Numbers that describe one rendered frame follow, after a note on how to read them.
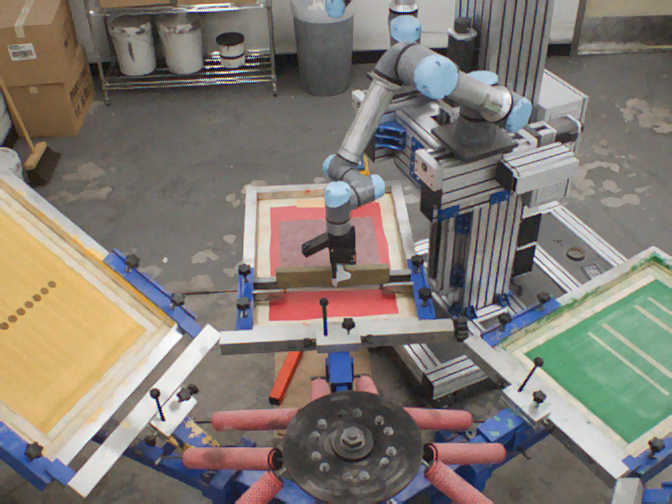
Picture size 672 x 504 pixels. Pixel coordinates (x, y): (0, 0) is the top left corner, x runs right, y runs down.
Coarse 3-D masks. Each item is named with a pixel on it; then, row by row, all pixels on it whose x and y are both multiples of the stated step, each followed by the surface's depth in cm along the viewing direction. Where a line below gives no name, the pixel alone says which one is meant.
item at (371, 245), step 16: (368, 208) 289; (352, 224) 281; (368, 224) 281; (368, 240) 274; (384, 240) 274; (368, 256) 267; (384, 256) 267; (336, 304) 249; (352, 304) 249; (368, 304) 249; (384, 304) 248
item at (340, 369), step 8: (328, 352) 222; (336, 352) 221; (344, 352) 221; (336, 360) 218; (344, 360) 218; (336, 368) 216; (344, 368) 216; (336, 376) 214; (344, 376) 214; (336, 384) 212; (344, 384) 213; (352, 384) 213
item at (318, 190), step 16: (256, 192) 292; (272, 192) 292; (288, 192) 293; (304, 192) 293; (320, 192) 294; (400, 192) 290; (256, 208) 286; (400, 208) 282; (256, 224) 281; (400, 224) 275; (368, 320) 238; (384, 320) 238; (400, 320) 238; (416, 320) 238
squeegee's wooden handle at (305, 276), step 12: (372, 264) 245; (384, 264) 245; (276, 276) 243; (288, 276) 243; (300, 276) 243; (312, 276) 244; (324, 276) 244; (360, 276) 245; (372, 276) 245; (384, 276) 245
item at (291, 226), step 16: (272, 208) 290; (288, 208) 289; (304, 208) 289; (320, 208) 289; (272, 224) 282; (288, 224) 282; (304, 224) 282; (320, 224) 281; (272, 240) 275; (288, 240) 275; (304, 240) 274; (272, 256) 268; (288, 256) 268; (304, 256) 267; (320, 256) 267; (272, 272) 261; (272, 304) 249; (288, 304) 249; (304, 304) 249; (272, 320) 243; (288, 320) 243
